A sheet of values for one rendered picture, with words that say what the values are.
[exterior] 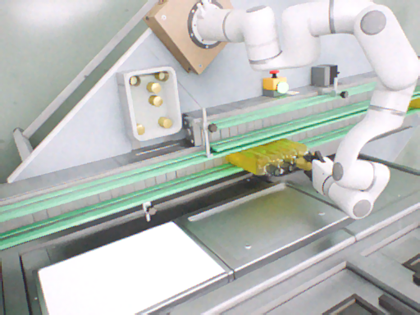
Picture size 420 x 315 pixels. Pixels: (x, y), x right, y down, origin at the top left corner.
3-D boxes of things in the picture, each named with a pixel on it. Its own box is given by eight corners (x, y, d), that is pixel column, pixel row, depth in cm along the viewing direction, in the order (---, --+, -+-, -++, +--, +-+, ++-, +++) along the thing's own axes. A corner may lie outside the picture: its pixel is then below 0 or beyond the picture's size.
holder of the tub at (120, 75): (130, 151, 130) (137, 157, 123) (116, 71, 120) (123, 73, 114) (173, 140, 138) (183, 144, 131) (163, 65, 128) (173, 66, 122)
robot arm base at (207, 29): (180, 9, 115) (207, 9, 103) (209, -13, 118) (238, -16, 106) (202, 52, 124) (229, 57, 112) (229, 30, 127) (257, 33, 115)
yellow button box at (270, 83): (262, 95, 153) (273, 97, 147) (261, 76, 151) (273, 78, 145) (275, 92, 157) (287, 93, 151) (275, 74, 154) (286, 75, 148)
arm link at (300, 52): (333, -7, 94) (337, 55, 103) (245, 10, 105) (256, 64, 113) (327, 3, 87) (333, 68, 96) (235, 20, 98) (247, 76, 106)
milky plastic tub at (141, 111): (127, 137, 127) (135, 143, 120) (115, 71, 120) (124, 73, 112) (172, 126, 135) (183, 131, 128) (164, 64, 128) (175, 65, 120)
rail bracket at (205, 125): (194, 152, 128) (212, 162, 118) (189, 104, 122) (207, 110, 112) (202, 150, 129) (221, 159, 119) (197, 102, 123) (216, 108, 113)
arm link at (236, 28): (244, 1, 109) (281, 0, 97) (253, 45, 116) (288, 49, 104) (218, 11, 106) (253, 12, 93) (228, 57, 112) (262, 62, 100)
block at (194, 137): (184, 143, 133) (194, 148, 127) (181, 117, 129) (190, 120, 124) (193, 140, 134) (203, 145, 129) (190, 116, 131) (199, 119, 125)
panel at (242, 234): (34, 279, 100) (54, 369, 73) (30, 270, 99) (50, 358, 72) (285, 184, 142) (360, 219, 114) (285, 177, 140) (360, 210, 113)
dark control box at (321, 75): (310, 84, 166) (325, 86, 159) (310, 66, 163) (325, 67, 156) (323, 81, 170) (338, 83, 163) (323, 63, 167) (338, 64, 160)
